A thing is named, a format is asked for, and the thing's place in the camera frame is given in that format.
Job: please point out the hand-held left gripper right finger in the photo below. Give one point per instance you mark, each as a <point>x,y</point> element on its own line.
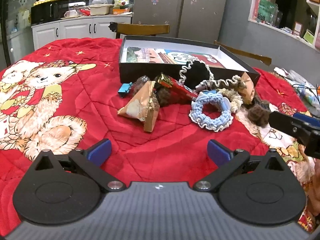
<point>218,152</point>

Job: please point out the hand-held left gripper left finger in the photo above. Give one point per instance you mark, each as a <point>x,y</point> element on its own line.
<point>100,150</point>

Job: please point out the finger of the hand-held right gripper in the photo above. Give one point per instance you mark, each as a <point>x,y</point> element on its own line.
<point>285,125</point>
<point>308,120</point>

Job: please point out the brown fuzzy hair claw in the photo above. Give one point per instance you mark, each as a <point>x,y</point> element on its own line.
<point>258,116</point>

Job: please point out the blue knit scrunchie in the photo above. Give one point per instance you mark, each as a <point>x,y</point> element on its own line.
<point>197,106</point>

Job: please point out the gold triangular snack packet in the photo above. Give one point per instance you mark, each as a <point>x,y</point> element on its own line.
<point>247,90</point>
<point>140,105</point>

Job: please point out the cream knit scrunchie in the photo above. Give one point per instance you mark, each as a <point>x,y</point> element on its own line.
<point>233,101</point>

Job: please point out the blue binder clip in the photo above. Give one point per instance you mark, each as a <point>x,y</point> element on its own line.
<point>124,90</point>

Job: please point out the red snack bar packet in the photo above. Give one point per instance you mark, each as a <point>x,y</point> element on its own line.
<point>180,89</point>

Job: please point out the black scrunchie with white trim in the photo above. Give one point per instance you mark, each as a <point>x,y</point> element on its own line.
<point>197,71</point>

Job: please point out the black cardboard box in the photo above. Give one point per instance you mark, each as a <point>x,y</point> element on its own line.
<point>150,70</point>

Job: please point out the red printed blanket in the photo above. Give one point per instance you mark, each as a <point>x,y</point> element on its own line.
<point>87,120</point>

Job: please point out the white plastic wrappers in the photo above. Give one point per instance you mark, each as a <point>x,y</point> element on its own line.
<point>300,82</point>

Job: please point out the wooden chair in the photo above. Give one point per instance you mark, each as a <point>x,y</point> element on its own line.
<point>140,28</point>
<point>250,55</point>

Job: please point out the green card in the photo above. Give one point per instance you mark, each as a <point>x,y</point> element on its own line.
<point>308,36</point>

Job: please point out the small framed card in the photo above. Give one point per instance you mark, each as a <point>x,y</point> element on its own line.
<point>297,28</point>

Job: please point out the glass jars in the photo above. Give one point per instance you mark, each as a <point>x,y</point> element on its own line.
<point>277,16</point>

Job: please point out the green paper bag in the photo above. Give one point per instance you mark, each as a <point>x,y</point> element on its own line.
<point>267,11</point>

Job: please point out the white kitchen cabinet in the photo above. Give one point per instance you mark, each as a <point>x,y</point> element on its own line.
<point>75,30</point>

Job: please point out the red gift bag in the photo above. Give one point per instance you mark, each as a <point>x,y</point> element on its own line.
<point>256,5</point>

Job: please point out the white cup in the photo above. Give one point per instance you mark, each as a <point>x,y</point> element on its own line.
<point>70,13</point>

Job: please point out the orange packet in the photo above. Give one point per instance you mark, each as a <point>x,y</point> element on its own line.
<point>121,12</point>

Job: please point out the beige basket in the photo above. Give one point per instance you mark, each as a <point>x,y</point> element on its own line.
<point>98,10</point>

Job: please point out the white lidded container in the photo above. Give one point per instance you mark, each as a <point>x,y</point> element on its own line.
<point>76,6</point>

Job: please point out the black microwave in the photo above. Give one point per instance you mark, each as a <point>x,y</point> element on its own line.
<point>45,12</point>

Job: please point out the grey refrigerator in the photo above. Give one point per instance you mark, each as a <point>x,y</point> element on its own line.
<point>175,10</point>

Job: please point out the glass door with stickers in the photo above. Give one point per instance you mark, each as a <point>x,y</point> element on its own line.
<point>15,17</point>

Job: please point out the yellow cloth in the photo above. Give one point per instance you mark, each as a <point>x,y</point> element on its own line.
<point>46,2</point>

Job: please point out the white wall shelf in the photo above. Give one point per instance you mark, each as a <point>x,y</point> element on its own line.
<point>275,30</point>

